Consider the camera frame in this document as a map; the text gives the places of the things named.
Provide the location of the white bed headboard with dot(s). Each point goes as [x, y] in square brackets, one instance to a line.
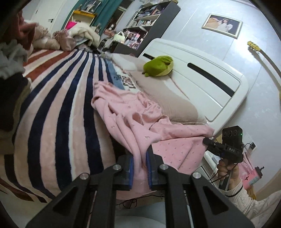
[213, 86]

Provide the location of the guitar neck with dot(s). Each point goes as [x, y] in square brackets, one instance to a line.
[257, 52]

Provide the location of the pink satin bag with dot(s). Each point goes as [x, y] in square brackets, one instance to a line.
[67, 43]

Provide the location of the green plush toy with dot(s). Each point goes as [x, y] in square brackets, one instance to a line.
[159, 66]

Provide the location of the striped plush blanket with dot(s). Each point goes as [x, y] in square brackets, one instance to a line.
[59, 135]

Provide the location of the dark bookshelf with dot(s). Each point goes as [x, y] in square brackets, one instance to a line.
[147, 24]

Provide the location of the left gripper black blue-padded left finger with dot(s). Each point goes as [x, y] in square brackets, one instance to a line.
[90, 200]

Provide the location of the yellow shelf cabinet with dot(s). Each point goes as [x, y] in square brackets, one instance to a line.
[79, 16]

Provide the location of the teal curtain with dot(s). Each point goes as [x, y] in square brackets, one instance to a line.
[104, 11]

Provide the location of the dark clothes pile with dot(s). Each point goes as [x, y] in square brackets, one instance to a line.
[14, 90]

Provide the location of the white knit sleeve forearm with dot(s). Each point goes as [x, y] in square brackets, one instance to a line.
[258, 212]

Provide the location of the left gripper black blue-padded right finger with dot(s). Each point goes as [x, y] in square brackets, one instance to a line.
[190, 200]

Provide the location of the right hand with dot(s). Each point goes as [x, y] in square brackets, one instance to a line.
[230, 172]

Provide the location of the white door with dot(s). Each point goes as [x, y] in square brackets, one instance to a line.
[46, 12]

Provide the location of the pink crumpled quilt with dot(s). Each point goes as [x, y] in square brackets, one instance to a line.
[30, 34]

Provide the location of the pink patterned garment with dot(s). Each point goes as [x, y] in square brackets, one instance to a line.
[138, 123]

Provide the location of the white handbag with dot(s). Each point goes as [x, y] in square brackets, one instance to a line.
[119, 37]

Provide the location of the framed wall photo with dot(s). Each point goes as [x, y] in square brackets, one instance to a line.
[223, 25]

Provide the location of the cream bedding pile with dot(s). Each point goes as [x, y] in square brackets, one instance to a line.
[84, 30]

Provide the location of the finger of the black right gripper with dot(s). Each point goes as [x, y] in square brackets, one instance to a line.
[213, 147]

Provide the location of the beige ribbed pillow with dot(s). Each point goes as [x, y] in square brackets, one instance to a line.
[177, 108]

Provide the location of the white grey pillow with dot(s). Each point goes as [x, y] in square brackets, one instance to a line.
[127, 62]

